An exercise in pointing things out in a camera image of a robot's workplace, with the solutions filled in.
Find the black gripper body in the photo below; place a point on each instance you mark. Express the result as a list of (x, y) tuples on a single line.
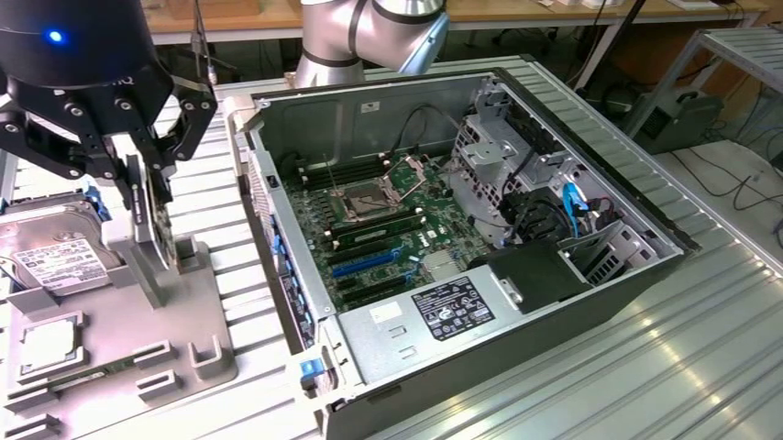
[(78, 55)]

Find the graphics card with metal bracket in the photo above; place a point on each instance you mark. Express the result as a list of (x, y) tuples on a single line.
[(160, 229)]

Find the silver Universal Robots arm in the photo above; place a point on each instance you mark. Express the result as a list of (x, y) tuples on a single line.
[(342, 41)]

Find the blue hard disk caddy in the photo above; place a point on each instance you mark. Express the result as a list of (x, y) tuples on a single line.
[(96, 201)]

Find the silver hard disk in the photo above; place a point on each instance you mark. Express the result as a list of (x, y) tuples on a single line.
[(54, 247)]

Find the thin locking lever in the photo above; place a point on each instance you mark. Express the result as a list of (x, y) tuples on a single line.
[(333, 181)]

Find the CPU socket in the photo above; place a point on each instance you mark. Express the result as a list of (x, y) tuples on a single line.
[(366, 204)]

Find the metal socket cover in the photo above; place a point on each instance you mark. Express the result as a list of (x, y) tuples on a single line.
[(406, 176)]

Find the RAM stick with black label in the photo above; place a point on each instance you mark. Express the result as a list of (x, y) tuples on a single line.
[(378, 229)]

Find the grey parts rack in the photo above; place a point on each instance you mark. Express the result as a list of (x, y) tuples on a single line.
[(121, 330)]

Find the silver CPU chip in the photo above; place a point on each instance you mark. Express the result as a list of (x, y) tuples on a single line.
[(52, 344)]

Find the blue expansion slot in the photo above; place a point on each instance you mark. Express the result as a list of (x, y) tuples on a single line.
[(364, 266)]

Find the green motherboard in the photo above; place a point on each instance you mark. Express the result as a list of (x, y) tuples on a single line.
[(428, 215)]

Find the green RAM stick bare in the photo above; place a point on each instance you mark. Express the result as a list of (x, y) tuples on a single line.
[(92, 373)]

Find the silver drive cage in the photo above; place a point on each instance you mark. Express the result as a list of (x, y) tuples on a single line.
[(489, 156)]

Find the silver chipset heat sink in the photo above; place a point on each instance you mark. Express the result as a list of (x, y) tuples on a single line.
[(440, 267)]

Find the grey power supply unit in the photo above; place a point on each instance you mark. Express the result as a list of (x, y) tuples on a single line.
[(378, 339)]

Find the wooden desk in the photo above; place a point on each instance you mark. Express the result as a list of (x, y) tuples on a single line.
[(520, 9)]

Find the black plastic air shroud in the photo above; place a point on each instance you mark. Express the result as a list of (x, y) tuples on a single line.
[(532, 270)]

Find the open black PC case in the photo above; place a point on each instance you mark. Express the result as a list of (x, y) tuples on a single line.
[(610, 293)]

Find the metal slat shelf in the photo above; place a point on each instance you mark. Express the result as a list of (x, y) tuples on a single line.
[(745, 46)]

